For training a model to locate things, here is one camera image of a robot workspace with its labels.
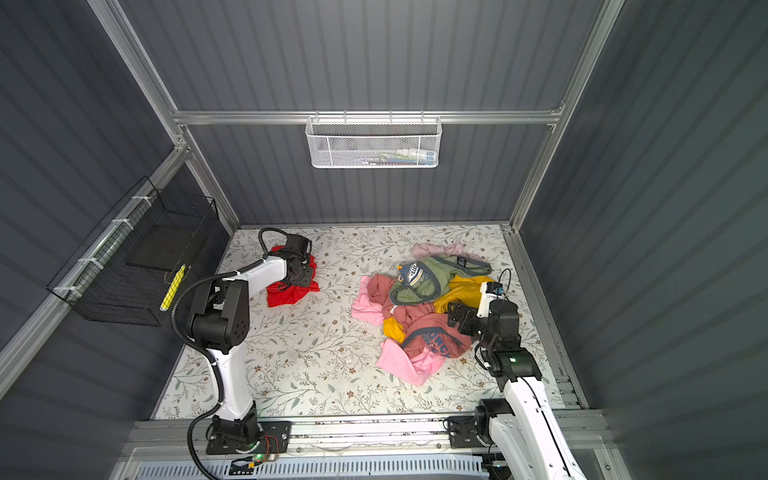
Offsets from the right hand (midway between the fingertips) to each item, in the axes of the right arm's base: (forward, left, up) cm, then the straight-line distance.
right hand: (469, 309), depth 80 cm
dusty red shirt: (-2, +13, -5) cm, 14 cm away
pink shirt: (-12, +14, -11) cm, 22 cm away
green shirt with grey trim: (+14, +7, -2) cm, 16 cm away
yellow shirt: (+9, 0, -4) cm, 10 cm away
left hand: (+19, +54, -11) cm, 59 cm away
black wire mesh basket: (+3, +85, +17) cm, 87 cm away
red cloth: (+12, +54, -10) cm, 56 cm away
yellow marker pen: (-2, +72, +15) cm, 74 cm away
